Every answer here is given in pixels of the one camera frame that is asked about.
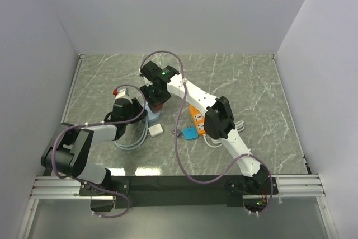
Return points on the small grey charger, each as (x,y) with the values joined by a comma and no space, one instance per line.
(177,133)

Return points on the blue square adapter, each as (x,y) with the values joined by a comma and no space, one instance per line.
(190,133)

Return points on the orange power strip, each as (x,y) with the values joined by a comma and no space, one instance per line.
(198,119)

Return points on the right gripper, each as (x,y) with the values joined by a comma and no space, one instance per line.
(146,91)

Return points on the black base beam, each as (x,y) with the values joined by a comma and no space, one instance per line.
(230,190)

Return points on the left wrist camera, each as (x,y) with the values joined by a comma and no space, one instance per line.
(122,93)

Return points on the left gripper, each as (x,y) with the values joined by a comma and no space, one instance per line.
(137,107)

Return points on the aluminium rail frame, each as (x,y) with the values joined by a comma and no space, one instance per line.
(252,85)

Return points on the red cube socket adapter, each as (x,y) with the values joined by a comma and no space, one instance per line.
(155,107)

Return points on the white square plug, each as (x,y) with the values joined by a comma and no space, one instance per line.
(155,130)

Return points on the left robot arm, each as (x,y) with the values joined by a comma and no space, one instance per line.
(68,150)

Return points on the round light blue power strip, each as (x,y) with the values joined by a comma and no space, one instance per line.
(150,116)

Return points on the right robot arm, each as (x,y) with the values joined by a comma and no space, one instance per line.
(218,119)

